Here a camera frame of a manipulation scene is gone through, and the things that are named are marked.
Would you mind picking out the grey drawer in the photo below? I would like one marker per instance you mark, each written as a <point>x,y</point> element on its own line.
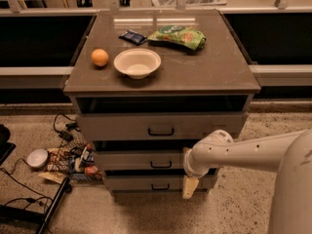
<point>140,160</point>
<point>150,126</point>
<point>144,183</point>

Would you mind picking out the grey top drawer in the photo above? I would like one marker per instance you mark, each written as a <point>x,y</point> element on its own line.
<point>150,126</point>

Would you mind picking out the grey drawer cabinet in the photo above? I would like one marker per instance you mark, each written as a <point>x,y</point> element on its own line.
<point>215,79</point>

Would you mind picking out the black stand base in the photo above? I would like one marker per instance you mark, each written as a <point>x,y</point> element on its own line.
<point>38,212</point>

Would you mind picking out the orange fruit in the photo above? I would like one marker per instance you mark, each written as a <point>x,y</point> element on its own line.
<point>100,57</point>

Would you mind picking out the white paper bowl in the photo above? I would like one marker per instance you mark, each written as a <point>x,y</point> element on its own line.
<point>137,63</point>

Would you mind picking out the dark blue snack packet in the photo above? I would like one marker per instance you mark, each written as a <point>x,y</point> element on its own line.
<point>133,37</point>

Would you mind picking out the small white bowl on floor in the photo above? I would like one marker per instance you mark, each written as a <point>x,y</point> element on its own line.
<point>37,158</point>

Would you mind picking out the green chip bag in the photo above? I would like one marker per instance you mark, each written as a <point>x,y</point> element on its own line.
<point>181,35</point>

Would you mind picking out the pile of snack packages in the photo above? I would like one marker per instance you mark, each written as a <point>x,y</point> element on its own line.
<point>74,162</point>

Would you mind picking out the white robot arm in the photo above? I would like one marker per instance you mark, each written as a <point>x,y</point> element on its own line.
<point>289,156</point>

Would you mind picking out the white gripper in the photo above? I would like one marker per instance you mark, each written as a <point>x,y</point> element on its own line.
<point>189,165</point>

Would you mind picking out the grey bottom drawer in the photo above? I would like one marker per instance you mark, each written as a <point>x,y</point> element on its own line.
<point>144,183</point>

